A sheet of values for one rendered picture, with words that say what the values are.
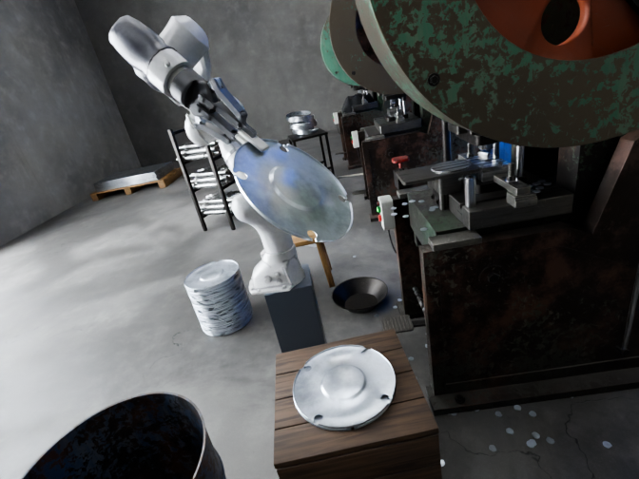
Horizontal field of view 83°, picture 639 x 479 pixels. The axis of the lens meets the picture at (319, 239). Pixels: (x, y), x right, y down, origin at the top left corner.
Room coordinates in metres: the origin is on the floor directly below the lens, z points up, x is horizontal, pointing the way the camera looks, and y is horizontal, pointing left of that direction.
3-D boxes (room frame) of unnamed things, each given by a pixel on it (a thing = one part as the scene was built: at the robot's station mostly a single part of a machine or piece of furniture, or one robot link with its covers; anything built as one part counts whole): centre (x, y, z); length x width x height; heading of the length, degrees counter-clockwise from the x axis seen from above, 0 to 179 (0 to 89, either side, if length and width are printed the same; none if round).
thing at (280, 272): (1.25, 0.20, 0.52); 0.22 x 0.19 x 0.14; 91
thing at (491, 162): (1.17, -0.61, 0.76); 0.15 x 0.09 x 0.05; 175
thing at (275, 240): (1.23, 0.19, 0.71); 0.18 x 0.11 x 0.25; 121
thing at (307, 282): (1.25, 0.15, 0.23); 0.18 x 0.18 x 0.45; 1
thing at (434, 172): (1.18, -0.44, 0.72); 0.25 x 0.14 x 0.14; 85
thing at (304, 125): (4.25, -0.10, 0.40); 0.45 x 0.40 x 0.79; 7
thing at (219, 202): (3.40, 0.82, 0.47); 0.46 x 0.43 x 0.95; 65
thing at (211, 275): (1.73, 0.60, 0.30); 0.29 x 0.29 x 0.01
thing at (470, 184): (1.01, -0.47, 0.75); 0.03 x 0.03 x 0.10; 85
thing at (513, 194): (1.00, -0.60, 0.76); 0.17 x 0.06 x 0.10; 175
